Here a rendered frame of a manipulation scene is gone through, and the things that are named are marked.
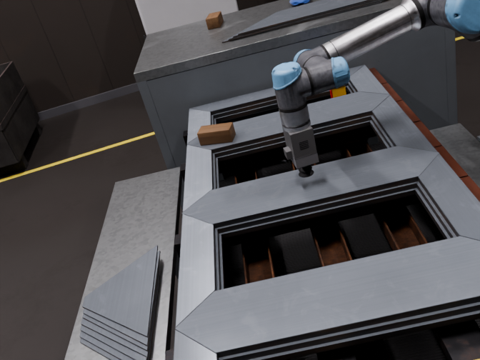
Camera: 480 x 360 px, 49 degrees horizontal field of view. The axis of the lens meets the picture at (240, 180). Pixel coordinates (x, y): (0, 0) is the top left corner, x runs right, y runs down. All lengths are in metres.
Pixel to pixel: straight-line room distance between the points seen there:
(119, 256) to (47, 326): 1.21
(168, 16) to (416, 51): 2.47
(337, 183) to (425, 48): 1.01
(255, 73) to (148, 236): 0.87
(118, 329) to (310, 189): 0.62
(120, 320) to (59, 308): 1.52
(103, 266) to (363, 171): 0.81
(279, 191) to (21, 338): 1.72
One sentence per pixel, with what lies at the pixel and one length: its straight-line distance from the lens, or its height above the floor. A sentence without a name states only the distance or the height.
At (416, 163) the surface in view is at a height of 0.86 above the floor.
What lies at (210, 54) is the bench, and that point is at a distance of 2.17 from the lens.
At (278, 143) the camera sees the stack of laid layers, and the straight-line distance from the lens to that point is 1.81.
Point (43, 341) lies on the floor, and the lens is 2.75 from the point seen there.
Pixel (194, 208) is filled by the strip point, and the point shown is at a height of 0.86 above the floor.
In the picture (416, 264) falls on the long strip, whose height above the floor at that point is 0.86.
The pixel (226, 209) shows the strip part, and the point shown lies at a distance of 1.48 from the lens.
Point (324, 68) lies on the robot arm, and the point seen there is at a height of 1.18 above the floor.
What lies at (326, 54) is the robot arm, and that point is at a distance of 1.48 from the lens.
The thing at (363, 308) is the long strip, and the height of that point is 0.86.
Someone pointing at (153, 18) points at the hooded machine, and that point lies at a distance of 4.35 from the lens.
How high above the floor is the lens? 1.66
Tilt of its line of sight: 30 degrees down
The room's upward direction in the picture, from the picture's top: 16 degrees counter-clockwise
